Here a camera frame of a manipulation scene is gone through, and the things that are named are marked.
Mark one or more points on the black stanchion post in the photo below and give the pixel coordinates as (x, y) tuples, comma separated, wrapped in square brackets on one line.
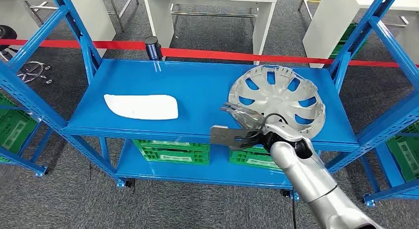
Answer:
[(153, 49)]

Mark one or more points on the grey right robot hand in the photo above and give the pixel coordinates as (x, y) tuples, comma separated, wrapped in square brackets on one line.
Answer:
[(250, 117)]

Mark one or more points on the white table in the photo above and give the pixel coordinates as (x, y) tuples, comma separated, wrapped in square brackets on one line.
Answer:
[(327, 24), (160, 21), (95, 17)]

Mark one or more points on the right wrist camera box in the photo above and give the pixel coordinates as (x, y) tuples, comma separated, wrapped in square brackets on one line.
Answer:
[(221, 135)]

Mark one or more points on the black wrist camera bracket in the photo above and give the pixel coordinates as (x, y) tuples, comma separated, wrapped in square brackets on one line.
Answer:
[(248, 143)]

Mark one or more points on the silver wheel hubcap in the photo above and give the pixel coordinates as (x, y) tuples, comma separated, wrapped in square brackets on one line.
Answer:
[(278, 90)]

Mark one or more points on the chrome chair base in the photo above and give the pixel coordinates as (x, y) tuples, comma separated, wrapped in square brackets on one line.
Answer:
[(32, 73)]

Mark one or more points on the red barrier tape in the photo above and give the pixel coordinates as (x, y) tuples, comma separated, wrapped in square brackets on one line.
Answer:
[(203, 53)]

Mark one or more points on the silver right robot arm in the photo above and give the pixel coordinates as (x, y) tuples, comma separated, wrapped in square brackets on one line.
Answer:
[(301, 171)]

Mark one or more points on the black stool seat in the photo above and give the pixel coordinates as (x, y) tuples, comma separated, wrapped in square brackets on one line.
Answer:
[(6, 34)]

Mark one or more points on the white plastic panel part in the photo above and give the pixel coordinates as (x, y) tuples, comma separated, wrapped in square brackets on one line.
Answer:
[(140, 106)]

